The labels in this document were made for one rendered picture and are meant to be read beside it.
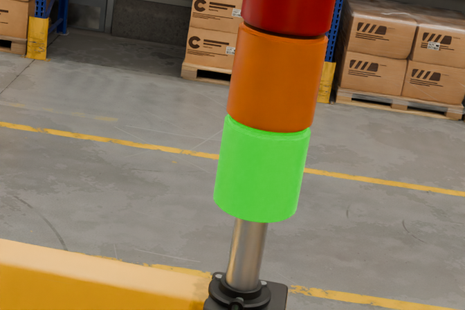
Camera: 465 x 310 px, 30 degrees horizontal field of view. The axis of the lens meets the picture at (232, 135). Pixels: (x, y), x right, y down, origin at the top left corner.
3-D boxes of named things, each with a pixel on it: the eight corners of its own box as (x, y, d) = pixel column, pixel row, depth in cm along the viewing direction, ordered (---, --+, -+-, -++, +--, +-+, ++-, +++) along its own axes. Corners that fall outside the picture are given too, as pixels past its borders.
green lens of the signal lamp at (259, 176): (206, 214, 49) (219, 127, 48) (219, 181, 54) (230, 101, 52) (293, 230, 49) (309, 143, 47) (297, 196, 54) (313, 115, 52)
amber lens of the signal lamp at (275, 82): (220, 124, 47) (234, 30, 46) (231, 98, 52) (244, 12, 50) (310, 140, 47) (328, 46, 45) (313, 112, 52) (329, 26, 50)
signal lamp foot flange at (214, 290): (203, 304, 52) (205, 291, 52) (212, 272, 56) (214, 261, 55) (268, 316, 52) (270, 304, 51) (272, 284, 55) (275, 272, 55)
